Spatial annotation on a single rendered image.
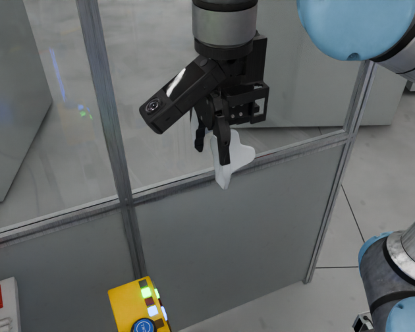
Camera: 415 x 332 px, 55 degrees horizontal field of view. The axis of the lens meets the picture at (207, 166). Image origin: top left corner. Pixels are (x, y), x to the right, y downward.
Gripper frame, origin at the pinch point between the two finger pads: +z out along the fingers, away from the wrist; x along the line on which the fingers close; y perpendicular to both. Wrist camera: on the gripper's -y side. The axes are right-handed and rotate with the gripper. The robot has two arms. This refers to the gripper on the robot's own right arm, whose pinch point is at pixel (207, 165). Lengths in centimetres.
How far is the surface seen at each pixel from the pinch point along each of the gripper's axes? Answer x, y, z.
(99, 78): 45.0, -8.1, 6.4
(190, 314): 46, 11, 132
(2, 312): 31, -47, 62
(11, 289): 38, -45, 62
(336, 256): 53, 103, 148
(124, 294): 9.6, -16.1, 40.8
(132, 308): 5.7, -15.3, 40.8
